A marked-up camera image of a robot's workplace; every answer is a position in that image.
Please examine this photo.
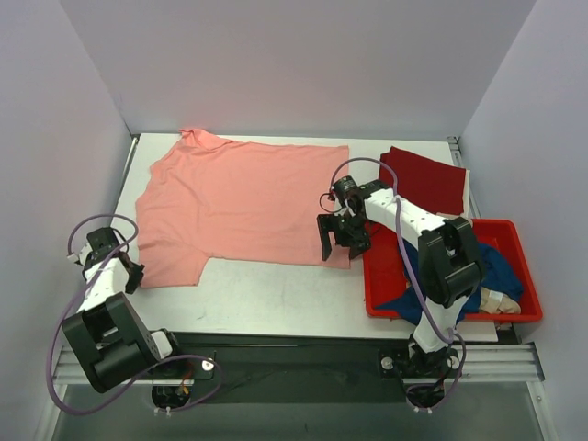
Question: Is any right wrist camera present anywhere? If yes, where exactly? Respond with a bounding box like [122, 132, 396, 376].
[332, 175, 360, 204]

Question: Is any pink t shirt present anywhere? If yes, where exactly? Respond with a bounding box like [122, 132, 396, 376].
[136, 130, 349, 288]

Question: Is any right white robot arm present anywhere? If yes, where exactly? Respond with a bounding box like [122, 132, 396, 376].
[317, 175, 486, 375]

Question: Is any red plastic bin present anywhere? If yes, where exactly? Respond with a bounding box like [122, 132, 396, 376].
[363, 219, 543, 323]

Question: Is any beige t shirt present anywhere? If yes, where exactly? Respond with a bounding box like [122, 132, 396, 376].
[479, 287, 521, 314]

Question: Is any purple cable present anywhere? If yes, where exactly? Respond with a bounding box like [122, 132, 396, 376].
[48, 213, 226, 417]
[329, 157, 468, 411]

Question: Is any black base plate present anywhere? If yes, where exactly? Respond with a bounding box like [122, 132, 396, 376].
[130, 330, 463, 405]

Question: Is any folded dark red t shirt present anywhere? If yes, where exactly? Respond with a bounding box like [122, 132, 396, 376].
[379, 147, 467, 215]

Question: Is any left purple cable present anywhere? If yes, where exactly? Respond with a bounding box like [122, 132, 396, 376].
[48, 213, 226, 417]

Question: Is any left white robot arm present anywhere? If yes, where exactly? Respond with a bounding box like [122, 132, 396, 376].
[62, 227, 186, 393]

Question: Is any blue printed t shirt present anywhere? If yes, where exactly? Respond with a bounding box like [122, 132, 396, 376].
[375, 243, 524, 325]

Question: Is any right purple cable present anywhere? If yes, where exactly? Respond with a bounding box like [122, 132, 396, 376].
[329, 157, 468, 411]

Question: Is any aluminium frame rail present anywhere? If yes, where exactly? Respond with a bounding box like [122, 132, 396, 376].
[50, 344, 546, 386]

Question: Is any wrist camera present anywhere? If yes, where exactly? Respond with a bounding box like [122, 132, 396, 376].
[67, 227, 120, 266]
[332, 175, 360, 204]

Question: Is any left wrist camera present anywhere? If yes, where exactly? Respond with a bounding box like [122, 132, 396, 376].
[67, 227, 120, 266]

